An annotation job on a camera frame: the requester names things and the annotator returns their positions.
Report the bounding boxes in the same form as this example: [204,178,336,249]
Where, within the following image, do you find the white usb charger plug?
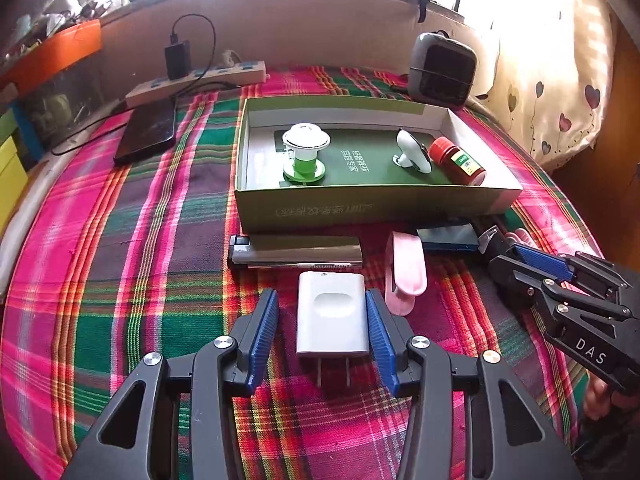
[296,271,370,387]

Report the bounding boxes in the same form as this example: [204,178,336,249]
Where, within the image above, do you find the blue rectangular box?
[416,223,480,252]

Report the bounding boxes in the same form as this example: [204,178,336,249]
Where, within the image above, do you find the grey black rectangular device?
[228,235,363,270]

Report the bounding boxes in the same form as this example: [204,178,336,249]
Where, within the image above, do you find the red cap brown bottle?
[427,136,486,186]

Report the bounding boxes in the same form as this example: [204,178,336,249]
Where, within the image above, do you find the white mushroom shaped object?
[392,129,432,174]

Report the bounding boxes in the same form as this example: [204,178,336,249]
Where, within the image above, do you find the white and green spool container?
[282,122,331,184]

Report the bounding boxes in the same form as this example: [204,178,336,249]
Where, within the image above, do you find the plaid pink green tablecloth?
[1,66,600,479]

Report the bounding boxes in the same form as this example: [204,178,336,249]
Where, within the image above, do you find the heart pattern curtain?
[461,0,615,171]

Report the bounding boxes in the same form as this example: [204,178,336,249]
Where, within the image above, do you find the green and white cardboard tray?
[234,96,523,234]

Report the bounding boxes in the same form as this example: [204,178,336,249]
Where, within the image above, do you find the grey portable fan heater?
[408,32,477,110]

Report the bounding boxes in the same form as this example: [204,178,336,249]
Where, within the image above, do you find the black smartphone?
[113,99,176,166]

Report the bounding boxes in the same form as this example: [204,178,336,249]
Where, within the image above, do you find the white power strip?
[125,61,267,107]

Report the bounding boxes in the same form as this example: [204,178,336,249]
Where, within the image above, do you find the yellow green boxes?
[0,108,28,229]

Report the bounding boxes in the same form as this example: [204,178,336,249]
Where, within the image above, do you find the white plug in strip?
[219,49,242,68]

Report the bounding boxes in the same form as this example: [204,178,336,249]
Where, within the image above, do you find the black charger adapter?
[165,40,192,80]

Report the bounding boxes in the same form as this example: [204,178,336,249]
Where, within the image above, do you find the orange storage box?
[1,20,102,96]

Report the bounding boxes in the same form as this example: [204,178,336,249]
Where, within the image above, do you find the black charging cable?
[49,13,241,157]

